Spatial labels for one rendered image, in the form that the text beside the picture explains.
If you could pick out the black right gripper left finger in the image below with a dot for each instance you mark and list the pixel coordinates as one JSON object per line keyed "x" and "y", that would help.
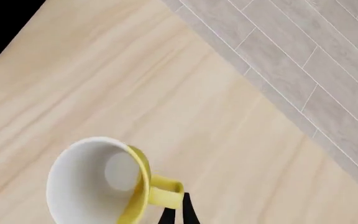
{"x": 168, "y": 217}

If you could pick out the yellow and white mug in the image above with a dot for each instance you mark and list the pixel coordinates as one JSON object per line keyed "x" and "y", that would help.
{"x": 82, "y": 182}

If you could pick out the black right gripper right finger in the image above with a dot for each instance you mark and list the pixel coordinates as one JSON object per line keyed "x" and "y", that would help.
{"x": 189, "y": 212}

